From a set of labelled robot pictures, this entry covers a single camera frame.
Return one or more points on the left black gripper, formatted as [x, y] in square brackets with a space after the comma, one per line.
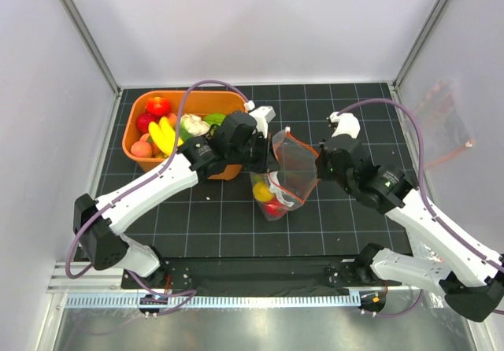
[268, 161]

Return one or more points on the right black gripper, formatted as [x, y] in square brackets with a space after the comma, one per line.
[321, 172]

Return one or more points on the clear zip bag red zipper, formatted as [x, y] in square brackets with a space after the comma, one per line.
[293, 183]

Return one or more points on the orange plastic basket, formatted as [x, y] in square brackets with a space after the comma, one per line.
[199, 102]

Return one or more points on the orange yellow mango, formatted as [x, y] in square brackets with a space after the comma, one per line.
[262, 193]

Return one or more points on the red bell pepper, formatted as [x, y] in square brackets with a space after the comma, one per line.
[274, 211]

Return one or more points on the red orange tomato toy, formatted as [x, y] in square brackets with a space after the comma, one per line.
[158, 106]

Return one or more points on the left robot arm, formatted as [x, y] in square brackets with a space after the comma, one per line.
[101, 224]

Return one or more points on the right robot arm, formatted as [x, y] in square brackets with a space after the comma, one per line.
[469, 276]

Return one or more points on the green starfruit toy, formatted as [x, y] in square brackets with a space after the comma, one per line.
[214, 119]

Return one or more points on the white cauliflower toy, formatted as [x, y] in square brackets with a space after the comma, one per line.
[192, 126]

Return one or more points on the pink peach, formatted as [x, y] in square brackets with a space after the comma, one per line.
[142, 149]
[172, 119]

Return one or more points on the yellow banana bunch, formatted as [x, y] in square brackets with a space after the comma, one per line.
[164, 136]

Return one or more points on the black grid mat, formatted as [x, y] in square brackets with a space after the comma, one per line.
[222, 219]

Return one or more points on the red apple toy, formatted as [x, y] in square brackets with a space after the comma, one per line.
[143, 121]

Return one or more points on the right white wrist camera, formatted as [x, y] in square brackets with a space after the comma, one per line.
[344, 124]

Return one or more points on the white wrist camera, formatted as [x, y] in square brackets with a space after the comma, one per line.
[344, 124]
[262, 114]

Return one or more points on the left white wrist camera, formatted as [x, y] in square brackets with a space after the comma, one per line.
[262, 114]

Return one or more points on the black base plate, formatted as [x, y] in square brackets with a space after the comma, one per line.
[307, 276]

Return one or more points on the slotted cable duct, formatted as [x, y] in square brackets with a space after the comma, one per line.
[140, 300]

